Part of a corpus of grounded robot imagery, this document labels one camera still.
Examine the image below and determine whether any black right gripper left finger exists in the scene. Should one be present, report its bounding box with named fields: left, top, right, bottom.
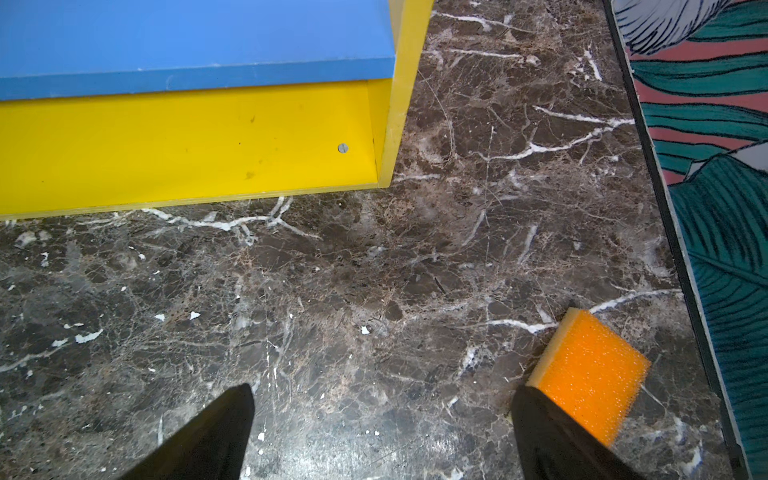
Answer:
left=122, top=383, right=255, bottom=479

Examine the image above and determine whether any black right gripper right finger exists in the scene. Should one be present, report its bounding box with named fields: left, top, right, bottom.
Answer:
left=511, top=386, right=643, bottom=480

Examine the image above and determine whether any yellow pink blue shelf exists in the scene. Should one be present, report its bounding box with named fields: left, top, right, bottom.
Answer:
left=1, top=1, right=433, bottom=219

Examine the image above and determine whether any orange yellow sponge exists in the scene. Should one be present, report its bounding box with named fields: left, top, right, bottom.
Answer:
left=527, top=308, right=651, bottom=447

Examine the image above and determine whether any black right frame post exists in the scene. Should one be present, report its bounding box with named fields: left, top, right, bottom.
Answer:
left=604, top=1, right=767, bottom=479

